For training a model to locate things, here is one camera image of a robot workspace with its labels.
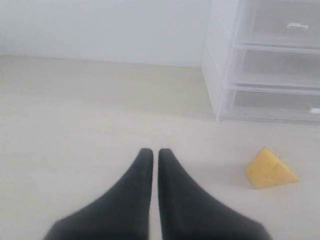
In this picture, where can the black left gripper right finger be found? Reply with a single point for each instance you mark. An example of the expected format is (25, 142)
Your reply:
(188, 212)

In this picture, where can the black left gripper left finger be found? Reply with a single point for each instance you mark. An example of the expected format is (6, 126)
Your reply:
(122, 213)

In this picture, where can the bottom wide clear drawer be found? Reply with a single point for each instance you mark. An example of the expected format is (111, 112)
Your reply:
(269, 105)

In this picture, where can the wide clear drawer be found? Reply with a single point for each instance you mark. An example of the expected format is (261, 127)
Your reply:
(269, 105)
(274, 68)

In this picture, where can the middle wide clear drawer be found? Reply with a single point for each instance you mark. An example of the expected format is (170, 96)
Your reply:
(274, 68)

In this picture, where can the white plastic drawer cabinet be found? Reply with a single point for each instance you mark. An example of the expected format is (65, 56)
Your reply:
(221, 43)

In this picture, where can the top left clear drawer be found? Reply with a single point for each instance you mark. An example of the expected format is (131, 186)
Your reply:
(294, 23)

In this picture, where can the yellow cheese wedge toy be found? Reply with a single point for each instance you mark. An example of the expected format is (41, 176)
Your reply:
(268, 170)

